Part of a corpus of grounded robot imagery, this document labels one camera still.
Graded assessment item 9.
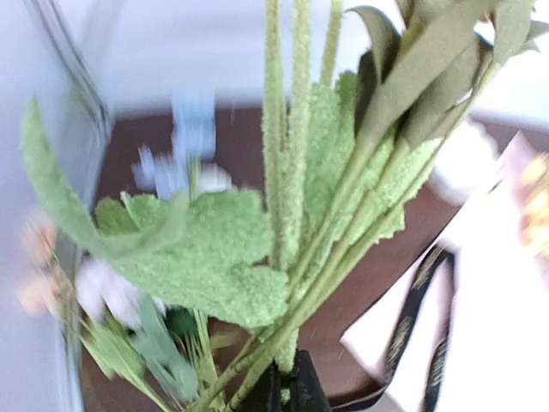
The left aluminium frame post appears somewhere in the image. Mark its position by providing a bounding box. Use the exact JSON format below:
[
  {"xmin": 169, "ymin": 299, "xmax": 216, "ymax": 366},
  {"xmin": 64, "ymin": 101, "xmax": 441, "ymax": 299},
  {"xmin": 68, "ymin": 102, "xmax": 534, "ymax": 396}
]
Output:
[{"xmin": 23, "ymin": 0, "xmax": 112, "ymax": 138}]

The pink rose stem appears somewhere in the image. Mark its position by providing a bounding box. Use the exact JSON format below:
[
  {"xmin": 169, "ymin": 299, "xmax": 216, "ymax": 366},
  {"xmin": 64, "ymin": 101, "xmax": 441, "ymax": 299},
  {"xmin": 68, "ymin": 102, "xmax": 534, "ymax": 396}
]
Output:
[{"xmin": 21, "ymin": 1, "xmax": 548, "ymax": 411}]

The blue flower stem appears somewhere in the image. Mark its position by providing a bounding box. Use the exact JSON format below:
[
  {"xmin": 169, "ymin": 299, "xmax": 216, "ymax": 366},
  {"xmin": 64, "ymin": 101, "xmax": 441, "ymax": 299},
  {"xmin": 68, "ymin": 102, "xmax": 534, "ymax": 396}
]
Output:
[{"xmin": 131, "ymin": 90, "xmax": 216, "ymax": 200}]

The scalloped white bowl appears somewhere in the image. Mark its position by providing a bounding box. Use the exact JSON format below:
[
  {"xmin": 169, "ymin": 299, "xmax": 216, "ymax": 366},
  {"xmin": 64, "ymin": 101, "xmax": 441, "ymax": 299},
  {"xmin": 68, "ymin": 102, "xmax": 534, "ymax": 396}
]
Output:
[{"xmin": 428, "ymin": 119, "xmax": 499, "ymax": 206}]

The black printed ribbon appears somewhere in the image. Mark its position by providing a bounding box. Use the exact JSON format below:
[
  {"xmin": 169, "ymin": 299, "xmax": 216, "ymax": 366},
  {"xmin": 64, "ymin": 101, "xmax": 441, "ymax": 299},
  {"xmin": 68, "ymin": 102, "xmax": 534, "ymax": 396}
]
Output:
[{"xmin": 329, "ymin": 244, "xmax": 455, "ymax": 412}]

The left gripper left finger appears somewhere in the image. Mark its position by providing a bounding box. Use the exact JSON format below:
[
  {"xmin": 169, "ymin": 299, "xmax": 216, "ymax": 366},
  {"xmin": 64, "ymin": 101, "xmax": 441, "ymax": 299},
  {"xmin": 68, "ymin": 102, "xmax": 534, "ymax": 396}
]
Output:
[{"xmin": 239, "ymin": 364, "xmax": 281, "ymax": 412}]

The pink wrapping paper sheet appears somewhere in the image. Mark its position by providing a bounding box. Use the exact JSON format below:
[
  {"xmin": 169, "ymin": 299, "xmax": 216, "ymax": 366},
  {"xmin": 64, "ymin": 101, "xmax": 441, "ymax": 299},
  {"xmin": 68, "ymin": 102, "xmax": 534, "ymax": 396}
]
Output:
[{"xmin": 341, "ymin": 134, "xmax": 548, "ymax": 411}]

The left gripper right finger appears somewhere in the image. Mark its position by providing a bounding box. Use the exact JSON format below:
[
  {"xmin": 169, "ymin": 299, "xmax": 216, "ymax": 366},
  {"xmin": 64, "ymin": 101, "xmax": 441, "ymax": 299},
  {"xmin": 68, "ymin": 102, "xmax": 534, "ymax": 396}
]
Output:
[{"xmin": 289, "ymin": 350, "xmax": 330, "ymax": 412}]

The pale yellow rose stem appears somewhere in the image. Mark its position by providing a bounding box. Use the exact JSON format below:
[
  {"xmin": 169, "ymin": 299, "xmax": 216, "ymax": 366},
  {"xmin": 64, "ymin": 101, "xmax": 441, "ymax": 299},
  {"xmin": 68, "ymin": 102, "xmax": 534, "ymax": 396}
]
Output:
[{"xmin": 519, "ymin": 153, "xmax": 548, "ymax": 258}]

